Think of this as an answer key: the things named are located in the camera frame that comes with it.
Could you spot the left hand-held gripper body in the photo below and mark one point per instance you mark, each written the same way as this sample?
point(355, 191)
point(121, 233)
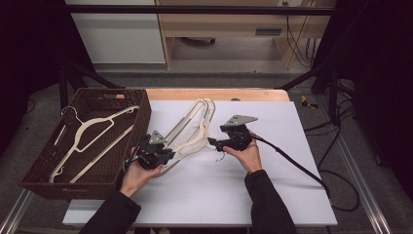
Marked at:
point(157, 138)

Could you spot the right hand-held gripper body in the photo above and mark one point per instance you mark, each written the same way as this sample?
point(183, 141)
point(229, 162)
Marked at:
point(238, 138)

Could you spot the beige clothes hanger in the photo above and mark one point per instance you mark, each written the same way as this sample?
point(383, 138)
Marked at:
point(186, 118)
point(97, 122)
point(211, 109)

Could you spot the brown woven basket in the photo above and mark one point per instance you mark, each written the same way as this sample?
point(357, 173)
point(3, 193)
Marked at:
point(107, 156)

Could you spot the person's right hand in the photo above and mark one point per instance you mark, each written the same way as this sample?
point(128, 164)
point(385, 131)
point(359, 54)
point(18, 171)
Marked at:
point(251, 159)

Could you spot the person's left hand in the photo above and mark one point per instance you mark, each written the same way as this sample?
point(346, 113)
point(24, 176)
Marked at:
point(139, 177)

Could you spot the white table sheet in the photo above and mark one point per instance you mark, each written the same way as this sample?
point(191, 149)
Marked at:
point(211, 195)

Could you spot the yellow and black tool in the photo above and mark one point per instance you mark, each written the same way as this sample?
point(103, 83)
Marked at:
point(306, 102)

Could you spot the light wooden desk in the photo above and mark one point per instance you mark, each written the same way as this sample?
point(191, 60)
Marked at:
point(220, 27)

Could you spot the black metal stand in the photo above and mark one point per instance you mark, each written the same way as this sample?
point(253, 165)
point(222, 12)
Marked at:
point(332, 94)
point(65, 87)

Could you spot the grey desk label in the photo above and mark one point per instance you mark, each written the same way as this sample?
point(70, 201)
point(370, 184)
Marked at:
point(268, 31)

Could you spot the white cabinet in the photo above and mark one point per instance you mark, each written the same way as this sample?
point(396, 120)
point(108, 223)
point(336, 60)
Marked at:
point(120, 39)

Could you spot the black curtain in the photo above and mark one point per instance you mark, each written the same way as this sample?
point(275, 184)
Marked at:
point(29, 58)
point(383, 81)

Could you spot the black horizontal frame bar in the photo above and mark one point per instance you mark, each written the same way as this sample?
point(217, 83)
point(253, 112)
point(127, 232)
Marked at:
point(195, 9)

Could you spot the aluminium rail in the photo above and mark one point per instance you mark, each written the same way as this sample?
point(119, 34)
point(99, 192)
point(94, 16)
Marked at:
point(367, 198)
point(14, 211)

